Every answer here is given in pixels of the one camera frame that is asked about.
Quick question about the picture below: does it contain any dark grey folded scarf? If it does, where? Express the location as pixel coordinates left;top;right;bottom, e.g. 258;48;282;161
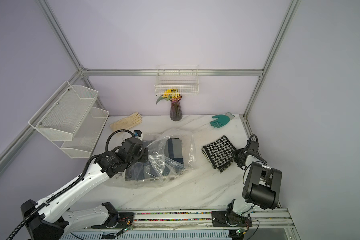
125;141;170;181

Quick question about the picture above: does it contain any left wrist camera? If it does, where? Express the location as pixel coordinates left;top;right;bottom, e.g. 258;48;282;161
134;130;143;139

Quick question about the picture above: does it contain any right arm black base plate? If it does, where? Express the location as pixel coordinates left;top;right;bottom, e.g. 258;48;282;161
211;211;253;227

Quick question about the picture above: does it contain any aluminium mounting rail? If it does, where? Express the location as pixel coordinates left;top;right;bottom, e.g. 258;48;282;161
79;209;295;230

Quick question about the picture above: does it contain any white wire wall basket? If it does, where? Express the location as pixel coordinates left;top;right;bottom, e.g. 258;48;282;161
155;65;199;97

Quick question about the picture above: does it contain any dark purple glass vase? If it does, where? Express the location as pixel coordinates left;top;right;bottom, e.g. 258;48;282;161
170;100;183;122

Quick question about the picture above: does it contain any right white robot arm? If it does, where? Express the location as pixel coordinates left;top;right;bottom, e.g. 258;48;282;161
225;135;283;222

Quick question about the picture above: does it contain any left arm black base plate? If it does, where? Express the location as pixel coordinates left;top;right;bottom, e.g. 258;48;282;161
91;212;135;229

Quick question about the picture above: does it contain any white mesh two-tier shelf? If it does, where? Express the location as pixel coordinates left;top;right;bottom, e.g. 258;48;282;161
28;81;109;159

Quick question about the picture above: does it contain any black white houndstooth scarf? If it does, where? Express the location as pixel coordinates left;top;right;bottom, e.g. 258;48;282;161
202;136;236;173

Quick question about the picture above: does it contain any grey blue plaid scarf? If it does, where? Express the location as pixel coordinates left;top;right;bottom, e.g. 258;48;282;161
164;138;184;165

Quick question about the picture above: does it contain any yellow flower bouquet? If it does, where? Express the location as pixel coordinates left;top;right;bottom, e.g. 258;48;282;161
156;89;182;104

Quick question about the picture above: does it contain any clear plastic vacuum bag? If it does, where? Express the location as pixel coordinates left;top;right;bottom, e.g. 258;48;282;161
105;129;198;189

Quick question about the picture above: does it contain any green rubber glove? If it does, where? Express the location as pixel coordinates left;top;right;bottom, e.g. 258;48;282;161
210;112;235;128

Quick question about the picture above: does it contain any beige leather glove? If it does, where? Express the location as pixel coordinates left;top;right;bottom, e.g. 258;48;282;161
110;112;142;132

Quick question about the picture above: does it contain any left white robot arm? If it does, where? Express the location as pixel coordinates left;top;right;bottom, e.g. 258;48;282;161
7;130;149;240

